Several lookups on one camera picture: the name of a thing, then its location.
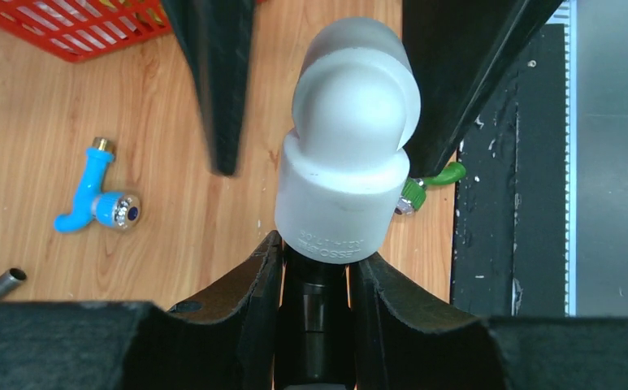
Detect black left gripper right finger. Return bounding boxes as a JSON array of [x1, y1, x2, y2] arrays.
[[350, 254, 628, 389]]

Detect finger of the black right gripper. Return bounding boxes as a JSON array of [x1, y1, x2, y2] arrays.
[[402, 0, 561, 178], [162, 0, 256, 176]]

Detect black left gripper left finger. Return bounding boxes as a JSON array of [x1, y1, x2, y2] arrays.
[[0, 232, 282, 389]]

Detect black metal faucet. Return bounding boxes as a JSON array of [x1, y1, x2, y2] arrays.
[[274, 245, 356, 389]]

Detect white pvc elbow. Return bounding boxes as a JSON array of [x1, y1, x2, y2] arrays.
[[275, 17, 421, 264]]

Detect green plastic faucet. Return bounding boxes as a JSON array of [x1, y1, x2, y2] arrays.
[[395, 161, 466, 215]]

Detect red plastic shopping basket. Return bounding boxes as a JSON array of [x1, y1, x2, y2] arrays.
[[0, 1, 257, 71]]

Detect blue plastic faucet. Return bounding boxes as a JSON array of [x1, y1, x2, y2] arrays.
[[54, 136, 141, 233]]

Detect dark grey metal faucet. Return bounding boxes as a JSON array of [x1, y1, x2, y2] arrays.
[[0, 267, 28, 300]]

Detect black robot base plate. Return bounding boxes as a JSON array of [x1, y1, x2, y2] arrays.
[[450, 1, 573, 317]]

